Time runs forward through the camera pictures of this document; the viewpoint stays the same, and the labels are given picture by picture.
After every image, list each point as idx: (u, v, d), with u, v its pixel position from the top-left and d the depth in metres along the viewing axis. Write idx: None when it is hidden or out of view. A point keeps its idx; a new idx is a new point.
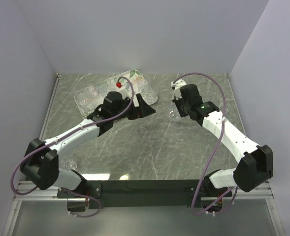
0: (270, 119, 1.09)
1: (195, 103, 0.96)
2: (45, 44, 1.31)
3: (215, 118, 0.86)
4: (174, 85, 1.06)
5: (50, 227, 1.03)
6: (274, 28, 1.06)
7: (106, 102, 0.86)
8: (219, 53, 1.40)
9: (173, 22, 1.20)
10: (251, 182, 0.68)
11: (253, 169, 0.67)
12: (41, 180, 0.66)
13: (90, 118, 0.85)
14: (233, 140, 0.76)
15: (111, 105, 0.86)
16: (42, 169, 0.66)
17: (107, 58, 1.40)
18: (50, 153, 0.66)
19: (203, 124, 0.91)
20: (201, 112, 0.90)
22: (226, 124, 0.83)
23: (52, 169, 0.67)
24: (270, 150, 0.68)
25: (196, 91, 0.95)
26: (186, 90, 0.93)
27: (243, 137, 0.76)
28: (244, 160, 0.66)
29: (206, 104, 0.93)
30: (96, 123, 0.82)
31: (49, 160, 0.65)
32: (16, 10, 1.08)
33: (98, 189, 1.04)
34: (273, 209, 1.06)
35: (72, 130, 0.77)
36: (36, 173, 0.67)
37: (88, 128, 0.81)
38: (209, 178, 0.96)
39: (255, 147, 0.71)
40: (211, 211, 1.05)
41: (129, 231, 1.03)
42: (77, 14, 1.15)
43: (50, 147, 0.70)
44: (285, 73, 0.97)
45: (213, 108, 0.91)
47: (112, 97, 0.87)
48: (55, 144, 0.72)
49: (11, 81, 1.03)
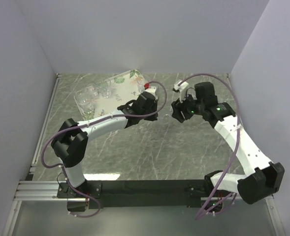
0: (270, 119, 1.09)
1: (211, 103, 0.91)
2: (46, 44, 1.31)
3: (230, 123, 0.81)
4: (178, 88, 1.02)
5: (50, 228, 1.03)
6: (274, 28, 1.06)
7: (140, 98, 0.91)
8: (219, 53, 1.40)
9: (173, 22, 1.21)
10: (255, 195, 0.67)
11: (261, 186, 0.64)
12: (68, 158, 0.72)
13: (120, 109, 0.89)
14: (246, 151, 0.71)
15: (142, 102, 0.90)
16: (71, 148, 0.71)
17: (107, 58, 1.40)
18: (81, 134, 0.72)
19: (215, 127, 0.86)
20: (215, 114, 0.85)
22: (241, 132, 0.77)
23: (80, 150, 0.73)
24: (282, 170, 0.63)
25: (212, 91, 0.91)
26: (203, 88, 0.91)
27: (258, 149, 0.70)
28: (254, 176, 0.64)
29: (221, 105, 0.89)
30: (126, 115, 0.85)
31: (79, 139, 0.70)
32: (16, 10, 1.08)
33: (98, 189, 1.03)
34: (273, 209, 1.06)
35: (103, 117, 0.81)
36: (65, 150, 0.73)
37: (117, 118, 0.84)
38: (210, 177, 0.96)
39: (267, 164, 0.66)
40: (211, 211, 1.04)
41: (129, 232, 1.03)
42: (78, 14, 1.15)
43: (82, 129, 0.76)
44: (284, 73, 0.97)
45: (229, 112, 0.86)
47: (146, 95, 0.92)
48: (87, 127, 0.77)
49: (12, 81, 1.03)
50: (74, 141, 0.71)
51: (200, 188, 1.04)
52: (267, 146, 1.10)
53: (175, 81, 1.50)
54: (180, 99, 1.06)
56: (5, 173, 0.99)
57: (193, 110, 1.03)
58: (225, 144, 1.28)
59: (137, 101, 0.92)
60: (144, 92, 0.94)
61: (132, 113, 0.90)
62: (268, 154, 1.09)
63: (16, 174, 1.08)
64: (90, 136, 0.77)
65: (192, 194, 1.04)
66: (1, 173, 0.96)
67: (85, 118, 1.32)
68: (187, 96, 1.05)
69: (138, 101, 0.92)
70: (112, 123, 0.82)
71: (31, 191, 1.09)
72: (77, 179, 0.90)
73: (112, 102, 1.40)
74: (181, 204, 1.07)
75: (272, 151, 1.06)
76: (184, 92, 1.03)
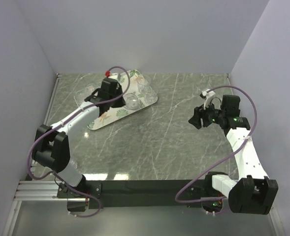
0: (269, 119, 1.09)
1: (232, 114, 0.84)
2: (45, 44, 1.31)
3: (241, 132, 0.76)
4: (206, 96, 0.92)
5: (50, 227, 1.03)
6: (274, 27, 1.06)
7: (103, 83, 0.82)
8: (219, 53, 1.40)
9: (173, 22, 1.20)
10: (240, 204, 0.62)
11: (248, 194, 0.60)
12: (55, 162, 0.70)
13: (87, 101, 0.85)
14: (245, 160, 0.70)
15: (106, 86, 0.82)
16: (54, 152, 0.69)
17: (106, 58, 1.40)
18: (60, 135, 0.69)
19: (227, 135, 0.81)
20: (230, 122, 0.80)
22: (248, 142, 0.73)
23: (64, 151, 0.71)
24: (276, 188, 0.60)
25: (237, 103, 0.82)
26: (226, 97, 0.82)
27: (258, 162, 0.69)
28: (243, 180, 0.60)
29: (241, 118, 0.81)
30: (96, 104, 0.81)
31: (59, 140, 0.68)
32: (16, 10, 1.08)
33: (98, 189, 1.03)
34: (272, 208, 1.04)
35: (75, 113, 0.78)
36: (49, 157, 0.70)
37: (88, 109, 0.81)
38: (212, 177, 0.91)
39: (262, 177, 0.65)
40: (211, 211, 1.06)
41: (129, 232, 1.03)
42: (77, 14, 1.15)
43: (58, 130, 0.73)
44: (284, 73, 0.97)
45: (245, 125, 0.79)
47: (109, 79, 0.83)
48: (62, 127, 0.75)
49: (11, 81, 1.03)
50: (55, 145, 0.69)
51: (200, 188, 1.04)
52: (267, 146, 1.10)
53: (175, 81, 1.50)
54: (204, 105, 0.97)
56: (5, 173, 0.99)
57: (214, 118, 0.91)
58: (225, 144, 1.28)
59: (100, 86, 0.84)
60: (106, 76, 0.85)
61: (100, 100, 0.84)
62: (268, 154, 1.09)
63: (15, 174, 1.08)
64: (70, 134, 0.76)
65: (192, 194, 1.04)
66: (1, 174, 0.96)
67: None
68: (211, 104, 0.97)
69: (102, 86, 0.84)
70: (84, 116, 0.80)
71: (32, 191, 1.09)
72: (74, 179, 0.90)
73: None
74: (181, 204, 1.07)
75: (272, 151, 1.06)
76: (210, 99, 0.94)
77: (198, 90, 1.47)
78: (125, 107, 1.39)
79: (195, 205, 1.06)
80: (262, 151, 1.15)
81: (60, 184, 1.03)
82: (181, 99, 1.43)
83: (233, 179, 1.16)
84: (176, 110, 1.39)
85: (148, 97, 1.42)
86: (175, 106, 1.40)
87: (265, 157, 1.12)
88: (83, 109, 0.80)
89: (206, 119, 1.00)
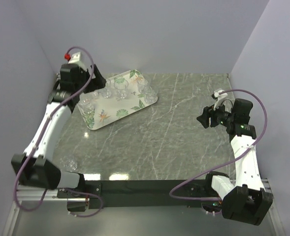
0: (269, 118, 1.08)
1: (241, 120, 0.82)
2: (46, 44, 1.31)
3: (245, 140, 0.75)
4: (217, 97, 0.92)
5: (50, 227, 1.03)
6: (274, 27, 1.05)
7: (63, 73, 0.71)
8: (219, 53, 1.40)
9: (173, 21, 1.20)
10: (231, 211, 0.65)
11: (241, 202, 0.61)
12: (49, 185, 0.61)
13: (53, 100, 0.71)
14: (244, 168, 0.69)
15: (68, 74, 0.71)
16: (43, 178, 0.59)
17: (106, 58, 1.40)
18: (40, 161, 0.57)
19: (231, 140, 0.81)
20: (235, 128, 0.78)
22: (251, 152, 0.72)
23: (51, 170, 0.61)
24: (270, 201, 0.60)
25: (247, 110, 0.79)
26: (238, 103, 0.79)
27: (257, 173, 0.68)
28: (238, 189, 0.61)
29: (248, 126, 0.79)
30: (63, 103, 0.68)
31: (41, 167, 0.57)
32: (16, 11, 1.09)
33: (98, 189, 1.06)
34: (273, 208, 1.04)
35: (43, 126, 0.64)
36: (40, 182, 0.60)
37: (57, 113, 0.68)
38: (212, 177, 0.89)
39: (258, 189, 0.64)
40: (211, 211, 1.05)
41: (129, 231, 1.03)
42: (77, 14, 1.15)
43: (35, 155, 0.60)
44: (284, 73, 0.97)
45: (251, 133, 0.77)
47: (69, 66, 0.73)
48: (38, 149, 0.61)
49: (11, 81, 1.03)
50: (38, 171, 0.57)
51: (200, 188, 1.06)
52: (267, 145, 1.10)
53: (175, 81, 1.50)
54: (214, 105, 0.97)
56: (5, 172, 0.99)
57: (222, 121, 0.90)
58: (225, 144, 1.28)
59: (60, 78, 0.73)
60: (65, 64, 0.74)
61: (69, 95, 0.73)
62: (269, 153, 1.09)
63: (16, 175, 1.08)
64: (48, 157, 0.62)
65: (192, 193, 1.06)
66: (1, 174, 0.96)
67: (85, 118, 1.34)
68: (222, 105, 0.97)
69: (63, 77, 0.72)
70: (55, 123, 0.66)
71: (31, 191, 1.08)
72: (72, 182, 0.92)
73: (112, 103, 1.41)
74: (180, 204, 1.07)
75: (272, 151, 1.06)
76: (222, 100, 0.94)
77: (198, 90, 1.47)
78: (126, 107, 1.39)
79: (195, 205, 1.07)
80: (262, 151, 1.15)
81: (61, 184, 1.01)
82: (181, 99, 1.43)
83: (233, 179, 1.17)
84: (176, 110, 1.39)
85: (148, 97, 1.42)
86: (175, 106, 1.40)
87: (265, 157, 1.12)
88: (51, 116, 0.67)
89: (215, 120, 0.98)
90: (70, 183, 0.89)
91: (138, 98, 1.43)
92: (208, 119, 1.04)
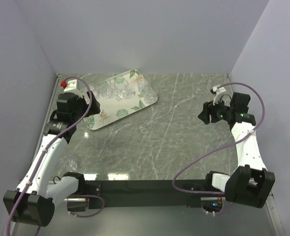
0: (265, 116, 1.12)
1: (240, 110, 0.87)
2: (46, 44, 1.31)
3: (245, 127, 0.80)
4: (215, 91, 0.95)
5: (50, 227, 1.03)
6: (274, 28, 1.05)
7: (59, 104, 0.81)
8: (219, 53, 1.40)
9: (173, 21, 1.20)
10: (235, 193, 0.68)
11: (244, 182, 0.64)
12: (42, 220, 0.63)
13: (50, 132, 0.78)
14: (246, 151, 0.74)
15: (64, 105, 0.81)
16: (35, 213, 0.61)
17: (106, 58, 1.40)
18: (33, 197, 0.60)
19: (232, 130, 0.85)
20: (235, 116, 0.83)
22: (251, 136, 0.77)
23: (45, 205, 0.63)
24: (272, 180, 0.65)
25: (246, 101, 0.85)
26: (236, 94, 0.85)
27: (259, 154, 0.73)
28: (241, 168, 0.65)
29: (247, 114, 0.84)
30: (58, 136, 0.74)
31: (34, 203, 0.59)
32: (16, 11, 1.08)
33: (98, 189, 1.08)
34: (273, 208, 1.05)
35: (39, 160, 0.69)
36: (32, 217, 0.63)
37: (53, 146, 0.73)
38: (212, 175, 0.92)
39: (260, 168, 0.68)
40: (211, 211, 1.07)
41: (129, 231, 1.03)
42: (77, 14, 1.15)
43: (28, 191, 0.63)
44: (284, 73, 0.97)
45: (251, 120, 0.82)
47: (65, 98, 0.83)
48: (31, 185, 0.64)
49: (11, 81, 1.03)
50: (30, 207, 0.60)
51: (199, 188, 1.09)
52: (267, 146, 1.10)
53: (175, 81, 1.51)
54: (214, 101, 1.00)
56: (5, 172, 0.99)
57: (222, 114, 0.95)
58: (225, 144, 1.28)
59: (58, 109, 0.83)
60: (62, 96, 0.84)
61: (65, 125, 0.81)
62: (269, 154, 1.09)
63: (16, 174, 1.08)
64: (42, 192, 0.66)
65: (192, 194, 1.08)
66: (1, 174, 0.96)
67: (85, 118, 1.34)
68: (221, 101, 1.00)
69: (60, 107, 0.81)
70: (50, 156, 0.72)
71: None
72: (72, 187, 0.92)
73: (112, 103, 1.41)
74: (180, 204, 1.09)
75: (272, 151, 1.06)
76: (221, 95, 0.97)
77: (198, 90, 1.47)
78: (126, 107, 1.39)
79: (195, 206, 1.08)
80: (262, 151, 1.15)
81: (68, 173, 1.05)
82: (181, 99, 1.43)
83: None
84: (176, 110, 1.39)
85: (149, 97, 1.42)
86: (175, 106, 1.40)
87: (265, 157, 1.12)
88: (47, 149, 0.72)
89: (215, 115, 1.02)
90: (70, 189, 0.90)
91: (138, 98, 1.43)
92: (208, 115, 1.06)
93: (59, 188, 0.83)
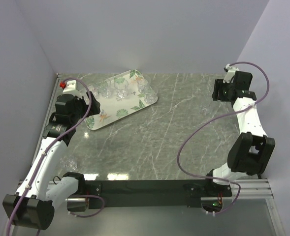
0: (265, 117, 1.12)
1: (241, 86, 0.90)
2: (46, 44, 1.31)
3: (246, 101, 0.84)
4: (228, 68, 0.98)
5: (50, 227, 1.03)
6: (274, 28, 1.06)
7: (58, 106, 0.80)
8: (219, 53, 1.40)
9: (172, 21, 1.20)
10: (237, 159, 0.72)
11: (246, 147, 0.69)
12: (41, 223, 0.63)
13: (49, 134, 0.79)
14: (247, 121, 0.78)
15: (63, 107, 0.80)
16: (35, 217, 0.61)
17: (106, 58, 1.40)
18: (33, 201, 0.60)
19: (234, 105, 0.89)
20: (237, 92, 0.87)
22: (252, 109, 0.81)
23: (44, 208, 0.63)
24: (273, 144, 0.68)
25: (247, 78, 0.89)
26: (238, 72, 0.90)
27: (259, 124, 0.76)
28: (242, 134, 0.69)
29: (248, 91, 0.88)
30: (58, 139, 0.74)
31: (33, 208, 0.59)
32: (16, 11, 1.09)
33: (98, 189, 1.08)
34: (273, 208, 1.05)
35: (38, 163, 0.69)
36: (32, 221, 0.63)
37: (52, 149, 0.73)
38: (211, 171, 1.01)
39: (261, 135, 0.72)
40: (211, 211, 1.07)
41: (129, 232, 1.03)
42: (76, 14, 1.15)
43: (27, 195, 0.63)
44: (284, 73, 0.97)
45: (251, 96, 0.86)
47: (63, 100, 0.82)
48: (30, 189, 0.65)
49: (11, 81, 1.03)
50: (29, 211, 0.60)
51: (200, 188, 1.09)
52: None
53: (175, 81, 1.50)
54: (225, 79, 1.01)
56: (6, 172, 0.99)
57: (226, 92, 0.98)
58: (225, 144, 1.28)
59: (56, 111, 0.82)
60: (59, 98, 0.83)
61: (65, 128, 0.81)
62: None
63: (16, 174, 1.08)
64: (40, 197, 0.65)
65: (192, 193, 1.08)
66: (2, 174, 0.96)
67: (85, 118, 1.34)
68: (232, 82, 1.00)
69: (59, 109, 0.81)
70: (50, 159, 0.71)
71: None
72: (73, 187, 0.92)
73: (112, 103, 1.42)
74: (180, 204, 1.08)
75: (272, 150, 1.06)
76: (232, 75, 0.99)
77: (198, 90, 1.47)
78: (126, 107, 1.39)
79: (195, 206, 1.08)
80: None
81: (70, 172, 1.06)
82: (181, 99, 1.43)
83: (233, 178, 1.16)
84: (176, 110, 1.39)
85: (148, 97, 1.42)
86: (175, 106, 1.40)
87: None
88: (46, 152, 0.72)
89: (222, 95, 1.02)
90: (70, 189, 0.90)
91: (138, 98, 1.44)
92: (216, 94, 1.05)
93: (61, 187, 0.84)
